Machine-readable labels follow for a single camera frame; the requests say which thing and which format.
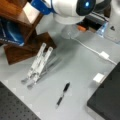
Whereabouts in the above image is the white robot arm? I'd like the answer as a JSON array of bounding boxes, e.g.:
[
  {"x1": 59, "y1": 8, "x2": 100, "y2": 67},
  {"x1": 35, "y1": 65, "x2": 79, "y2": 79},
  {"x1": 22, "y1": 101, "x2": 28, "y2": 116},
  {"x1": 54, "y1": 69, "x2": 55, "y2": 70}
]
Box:
[{"x1": 31, "y1": 0, "x2": 120, "y2": 25}]

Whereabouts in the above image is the black pen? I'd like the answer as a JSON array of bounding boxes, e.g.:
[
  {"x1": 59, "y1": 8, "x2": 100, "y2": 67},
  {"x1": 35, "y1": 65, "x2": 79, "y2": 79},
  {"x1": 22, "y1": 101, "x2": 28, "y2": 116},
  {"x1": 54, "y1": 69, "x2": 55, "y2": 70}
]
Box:
[{"x1": 56, "y1": 82, "x2": 70, "y2": 109}]

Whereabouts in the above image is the small white block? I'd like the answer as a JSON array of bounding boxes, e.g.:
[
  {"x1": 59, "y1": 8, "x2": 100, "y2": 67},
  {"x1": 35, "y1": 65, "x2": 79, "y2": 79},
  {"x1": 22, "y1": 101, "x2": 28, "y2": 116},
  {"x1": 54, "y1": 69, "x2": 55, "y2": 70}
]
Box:
[{"x1": 93, "y1": 73, "x2": 104, "y2": 83}]

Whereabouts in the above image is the blue book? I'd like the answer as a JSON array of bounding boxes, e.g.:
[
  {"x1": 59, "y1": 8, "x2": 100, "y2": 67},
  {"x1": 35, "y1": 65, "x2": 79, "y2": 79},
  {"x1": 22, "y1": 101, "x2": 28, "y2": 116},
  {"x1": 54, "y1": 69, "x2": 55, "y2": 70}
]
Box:
[{"x1": 0, "y1": 17, "x2": 24, "y2": 46}]

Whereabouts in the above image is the black box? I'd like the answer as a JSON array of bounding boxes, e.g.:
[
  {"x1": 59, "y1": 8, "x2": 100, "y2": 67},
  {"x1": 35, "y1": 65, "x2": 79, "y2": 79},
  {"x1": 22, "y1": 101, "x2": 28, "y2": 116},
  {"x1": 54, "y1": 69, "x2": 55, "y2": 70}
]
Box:
[{"x1": 87, "y1": 62, "x2": 120, "y2": 120}]

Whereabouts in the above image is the white cable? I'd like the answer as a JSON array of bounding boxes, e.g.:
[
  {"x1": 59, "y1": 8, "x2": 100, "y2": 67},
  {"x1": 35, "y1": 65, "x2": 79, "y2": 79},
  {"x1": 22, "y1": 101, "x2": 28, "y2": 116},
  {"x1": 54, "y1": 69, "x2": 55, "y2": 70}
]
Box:
[{"x1": 73, "y1": 35, "x2": 119, "y2": 65}]

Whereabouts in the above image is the white cable adapter box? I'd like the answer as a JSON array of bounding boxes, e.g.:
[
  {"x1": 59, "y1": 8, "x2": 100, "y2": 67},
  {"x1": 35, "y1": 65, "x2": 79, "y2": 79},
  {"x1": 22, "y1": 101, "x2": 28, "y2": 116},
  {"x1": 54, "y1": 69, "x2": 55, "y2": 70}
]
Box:
[{"x1": 99, "y1": 51, "x2": 109, "y2": 60}]

